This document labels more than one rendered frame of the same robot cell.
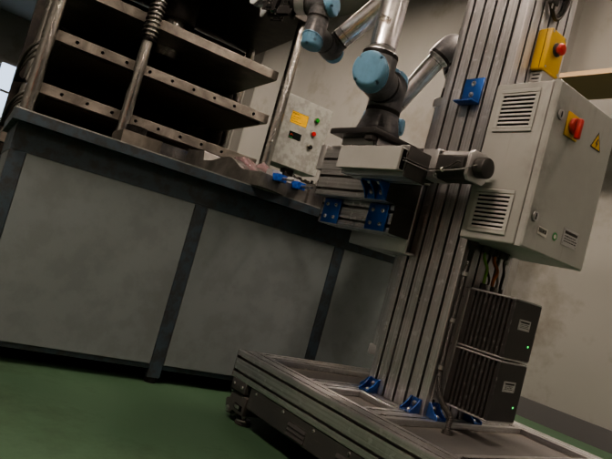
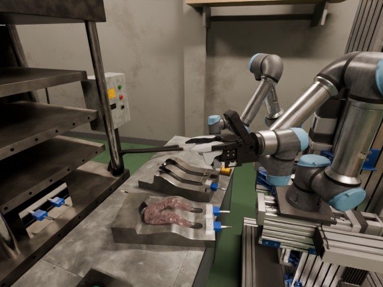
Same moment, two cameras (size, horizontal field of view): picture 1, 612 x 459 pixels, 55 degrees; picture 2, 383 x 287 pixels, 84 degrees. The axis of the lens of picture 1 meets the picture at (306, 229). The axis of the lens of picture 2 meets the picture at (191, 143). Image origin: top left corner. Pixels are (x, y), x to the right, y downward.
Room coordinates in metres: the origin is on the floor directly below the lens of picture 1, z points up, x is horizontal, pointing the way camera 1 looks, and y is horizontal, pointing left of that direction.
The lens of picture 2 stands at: (1.72, 0.75, 1.72)
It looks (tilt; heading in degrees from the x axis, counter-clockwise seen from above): 26 degrees down; 320
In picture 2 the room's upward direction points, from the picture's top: straight up
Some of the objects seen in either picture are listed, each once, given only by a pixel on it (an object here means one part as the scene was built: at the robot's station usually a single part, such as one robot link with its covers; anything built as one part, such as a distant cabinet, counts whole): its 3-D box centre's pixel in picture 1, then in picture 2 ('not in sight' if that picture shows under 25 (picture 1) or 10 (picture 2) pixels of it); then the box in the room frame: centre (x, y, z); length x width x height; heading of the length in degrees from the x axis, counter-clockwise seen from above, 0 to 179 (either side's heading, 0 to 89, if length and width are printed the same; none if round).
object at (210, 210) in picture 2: (300, 186); (218, 211); (2.32, 0.07, 0.86); 0.13 x 0.05 x 0.05; 47
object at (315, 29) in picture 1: (316, 35); (276, 165); (2.00, 0.14, 1.34); 0.11 x 0.08 x 0.11; 153
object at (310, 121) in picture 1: (271, 224); (118, 159); (3.42, 0.20, 0.74); 0.30 x 0.22 x 1.47; 120
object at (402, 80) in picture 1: (387, 90); (312, 171); (1.98, -0.14, 1.20); 0.13 x 0.12 x 0.14; 153
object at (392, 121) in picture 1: (379, 124); (305, 191); (1.99, -0.15, 1.09); 0.15 x 0.15 x 0.10
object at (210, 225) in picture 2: (281, 178); (218, 226); (2.24, 0.14, 0.86); 0.13 x 0.05 x 0.05; 47
